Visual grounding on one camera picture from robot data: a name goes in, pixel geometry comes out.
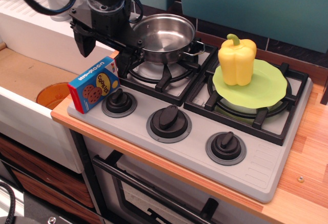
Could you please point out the grey toy stove top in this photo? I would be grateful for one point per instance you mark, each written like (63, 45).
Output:
(257, 176)

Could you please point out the right black stove knob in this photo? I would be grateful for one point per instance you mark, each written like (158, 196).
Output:
(226, 148)

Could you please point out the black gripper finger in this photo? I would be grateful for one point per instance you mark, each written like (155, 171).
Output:
(84, 39)
(127, 60)

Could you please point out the oven door window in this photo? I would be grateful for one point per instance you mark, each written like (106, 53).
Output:
(143, 208)

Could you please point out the white toy sink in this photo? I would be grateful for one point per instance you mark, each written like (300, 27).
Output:
(36, 52)

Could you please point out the blue cookie box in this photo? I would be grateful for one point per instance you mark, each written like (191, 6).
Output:
(96, 83)

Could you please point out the middle black stove knob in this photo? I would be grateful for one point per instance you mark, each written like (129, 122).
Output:
(169, 125)

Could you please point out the brown wooden drawer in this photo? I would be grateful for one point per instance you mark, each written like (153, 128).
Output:
(55, 185)

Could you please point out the black burner grate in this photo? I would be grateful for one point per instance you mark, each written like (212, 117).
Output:
(172, 82)
(270, 123)

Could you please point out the light green plate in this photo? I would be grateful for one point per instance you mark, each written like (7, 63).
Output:
(265, 88)

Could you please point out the stainless steel pot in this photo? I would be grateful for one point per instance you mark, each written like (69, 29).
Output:
(167, 39)

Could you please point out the black stove knob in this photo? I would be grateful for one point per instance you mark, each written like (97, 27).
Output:
(226, 148)
(119, 104)
(169, 125)

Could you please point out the left black stove knob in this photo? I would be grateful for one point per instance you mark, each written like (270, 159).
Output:
(119, 104)

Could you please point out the left black burner grate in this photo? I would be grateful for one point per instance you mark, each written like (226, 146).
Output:
(172, 82)

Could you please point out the orange plastic bowl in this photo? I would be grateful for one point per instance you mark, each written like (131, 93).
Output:
(52, 95)

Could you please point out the right black burner grate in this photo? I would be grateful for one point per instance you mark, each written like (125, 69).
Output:
(270, 123)

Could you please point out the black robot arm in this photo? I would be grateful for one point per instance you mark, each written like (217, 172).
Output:
(99, 5)

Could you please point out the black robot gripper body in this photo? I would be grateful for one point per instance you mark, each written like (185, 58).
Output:
(111, 28)

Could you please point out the yellow toy bell pepper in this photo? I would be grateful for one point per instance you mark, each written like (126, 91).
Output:
(236, 57)

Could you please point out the black oven door handle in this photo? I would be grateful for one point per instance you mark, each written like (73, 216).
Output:
(109, 165)

